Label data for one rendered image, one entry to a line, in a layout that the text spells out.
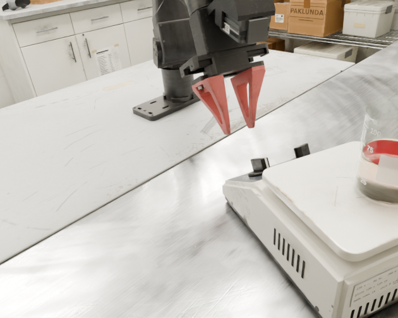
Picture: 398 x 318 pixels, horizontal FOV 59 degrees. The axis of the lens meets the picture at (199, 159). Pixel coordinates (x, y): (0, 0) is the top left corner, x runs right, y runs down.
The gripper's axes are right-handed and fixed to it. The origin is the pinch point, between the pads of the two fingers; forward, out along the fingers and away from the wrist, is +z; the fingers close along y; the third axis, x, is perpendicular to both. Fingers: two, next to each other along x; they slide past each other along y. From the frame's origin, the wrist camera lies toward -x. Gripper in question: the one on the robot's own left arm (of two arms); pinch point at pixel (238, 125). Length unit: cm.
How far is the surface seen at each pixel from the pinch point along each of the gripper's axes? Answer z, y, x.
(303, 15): -53, 142, 167
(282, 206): 7.1, -4.6, -15.3
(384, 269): 11.5, -1.8, -22.7
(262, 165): 4.5, -2.1, -8.4
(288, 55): -12, 36, 39
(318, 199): 6.6, -2.8, -18.1
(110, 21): -89, 22, 232
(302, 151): 4.3, 3.2, -8.2
